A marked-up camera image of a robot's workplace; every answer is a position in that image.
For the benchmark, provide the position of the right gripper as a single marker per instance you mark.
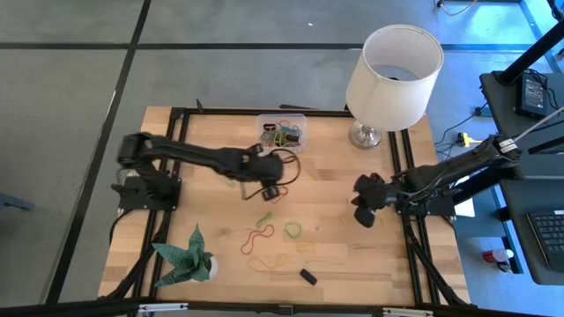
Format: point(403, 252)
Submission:
point(376, 191)

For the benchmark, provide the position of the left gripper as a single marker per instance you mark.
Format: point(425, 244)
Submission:
point(257, 169)

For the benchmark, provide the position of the green rubber band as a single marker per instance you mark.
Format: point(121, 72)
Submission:
point(279, 141)
point(285, 230)
point(263, 220)

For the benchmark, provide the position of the long red rubber band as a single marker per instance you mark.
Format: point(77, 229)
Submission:
point(257, 239)

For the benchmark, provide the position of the blue rubber band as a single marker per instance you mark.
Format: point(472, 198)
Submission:
point(291, 130)

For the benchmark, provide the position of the long yellow rubber band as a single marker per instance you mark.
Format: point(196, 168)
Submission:
point(249, 263)

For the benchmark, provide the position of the wide black rubber band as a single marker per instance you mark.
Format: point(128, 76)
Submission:
point(308, 277)

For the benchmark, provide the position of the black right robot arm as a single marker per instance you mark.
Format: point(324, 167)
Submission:
point(462, 163)

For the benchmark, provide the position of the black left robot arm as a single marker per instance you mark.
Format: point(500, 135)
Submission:
point(189, 152)

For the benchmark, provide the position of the clear plastic bin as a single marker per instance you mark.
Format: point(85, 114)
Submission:
point(261, 147)

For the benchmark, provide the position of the green plant white pot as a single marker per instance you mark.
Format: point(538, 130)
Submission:
point(189, 260)

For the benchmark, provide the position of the white paper sheet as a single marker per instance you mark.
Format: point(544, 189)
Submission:
point(466, 208)

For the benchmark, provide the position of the silver aluminium extrusion bar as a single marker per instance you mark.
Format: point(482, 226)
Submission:
point(407, 311)
point(163, 307)

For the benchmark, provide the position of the white shade silver table lamp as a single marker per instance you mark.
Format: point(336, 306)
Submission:
point(396, 97)

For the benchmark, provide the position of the black diagonal strut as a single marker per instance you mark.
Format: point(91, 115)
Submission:
point(478, 187)

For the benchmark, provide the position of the yellow power plug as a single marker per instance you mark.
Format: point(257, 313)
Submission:
point(465, 140)

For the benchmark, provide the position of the red white spray bottle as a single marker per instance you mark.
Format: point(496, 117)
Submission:
point(498, 255)

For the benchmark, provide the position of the black desk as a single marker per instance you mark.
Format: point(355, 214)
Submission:
point(498, 114)
point(515, 229)

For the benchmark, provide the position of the black keyboard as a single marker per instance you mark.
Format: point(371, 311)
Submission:
point(548, 238)

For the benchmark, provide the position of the black power supply box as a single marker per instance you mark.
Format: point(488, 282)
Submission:
point(532, 94)

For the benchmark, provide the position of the black diagonal pole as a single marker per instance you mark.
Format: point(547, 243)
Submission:
point(529, 55)

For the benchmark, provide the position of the grey chair base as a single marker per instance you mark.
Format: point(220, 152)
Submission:
point(13, 203)

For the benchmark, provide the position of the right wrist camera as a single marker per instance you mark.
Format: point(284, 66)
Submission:
point(375, 177)

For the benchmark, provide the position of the black aluminium table frame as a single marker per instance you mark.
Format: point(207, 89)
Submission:
point(220, 111)

